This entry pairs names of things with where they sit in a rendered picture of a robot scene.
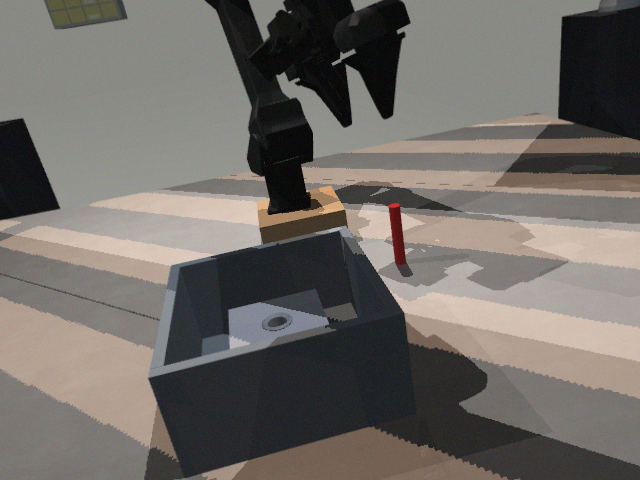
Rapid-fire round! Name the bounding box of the red peg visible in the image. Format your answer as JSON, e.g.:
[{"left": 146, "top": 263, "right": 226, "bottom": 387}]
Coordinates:
[{"left": 389, "top": 203, "right": 406, "bottom": 265}]

